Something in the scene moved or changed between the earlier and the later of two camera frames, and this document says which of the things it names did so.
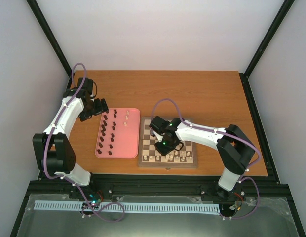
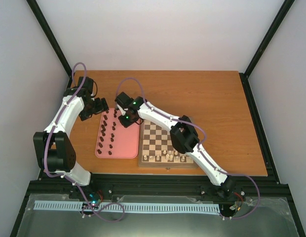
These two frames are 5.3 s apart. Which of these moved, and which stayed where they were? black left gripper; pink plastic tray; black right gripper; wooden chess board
Moved: black right gripper
Stayed: black left gripper; wooden chess board; pink plastic tray
